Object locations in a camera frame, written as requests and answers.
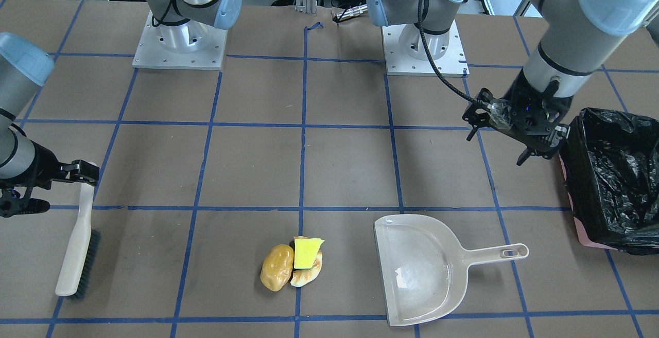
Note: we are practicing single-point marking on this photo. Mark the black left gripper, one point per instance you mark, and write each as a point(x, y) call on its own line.
point(517, 96)

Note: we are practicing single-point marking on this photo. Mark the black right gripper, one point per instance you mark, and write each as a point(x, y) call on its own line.
point(42, 166)

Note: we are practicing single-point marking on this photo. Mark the beige hand brush black bristles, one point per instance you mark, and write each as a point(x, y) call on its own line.
point(75, 273)

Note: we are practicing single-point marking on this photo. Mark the beige plastic dustpan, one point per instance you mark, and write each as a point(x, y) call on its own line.
point(425, 268)

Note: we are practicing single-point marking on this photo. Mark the orange potato-like toy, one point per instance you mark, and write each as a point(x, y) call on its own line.
point(277, 267)

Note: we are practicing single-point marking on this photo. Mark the yellow sponge piece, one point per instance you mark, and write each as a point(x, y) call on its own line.
point(305, 251)

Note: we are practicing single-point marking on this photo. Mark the pale bread slice toy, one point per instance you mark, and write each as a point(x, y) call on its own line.
point(303, 276)

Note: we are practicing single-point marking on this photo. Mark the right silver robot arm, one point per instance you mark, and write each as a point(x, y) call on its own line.
point(26, 68)

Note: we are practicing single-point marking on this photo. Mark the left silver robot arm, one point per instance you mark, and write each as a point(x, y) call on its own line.
point(581, 35)

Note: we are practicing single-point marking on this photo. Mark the black lined trash bin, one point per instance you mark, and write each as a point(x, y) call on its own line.
point(610, 164)

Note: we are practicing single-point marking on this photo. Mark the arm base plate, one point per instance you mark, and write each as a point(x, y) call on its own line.
point(405, 54)
point(190, 46)

